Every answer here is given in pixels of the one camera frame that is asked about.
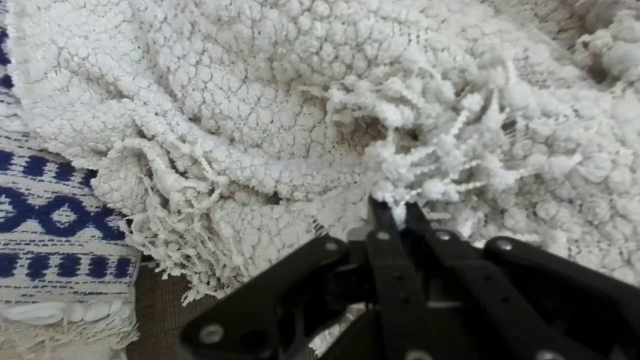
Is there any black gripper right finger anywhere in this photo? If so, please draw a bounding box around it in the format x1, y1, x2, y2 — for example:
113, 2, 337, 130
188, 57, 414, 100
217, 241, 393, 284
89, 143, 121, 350
403, 203, 640, 360

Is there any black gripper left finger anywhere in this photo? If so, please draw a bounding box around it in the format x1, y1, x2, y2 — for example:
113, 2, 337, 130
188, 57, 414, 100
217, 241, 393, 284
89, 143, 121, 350
175, 196, 427, 360

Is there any cream fringed knit blanket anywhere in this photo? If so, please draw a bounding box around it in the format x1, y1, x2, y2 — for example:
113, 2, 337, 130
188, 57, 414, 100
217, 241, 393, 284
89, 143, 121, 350
5, 0, 640, 307

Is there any brown fabric sofa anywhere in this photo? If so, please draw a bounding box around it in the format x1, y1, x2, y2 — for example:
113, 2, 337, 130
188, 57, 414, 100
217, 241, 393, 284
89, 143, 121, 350
123, 262, 221, 360

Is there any blue white patterned pillow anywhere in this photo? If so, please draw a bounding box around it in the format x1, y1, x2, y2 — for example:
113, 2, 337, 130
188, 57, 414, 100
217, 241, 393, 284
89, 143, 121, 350
0, 0, 143, 360

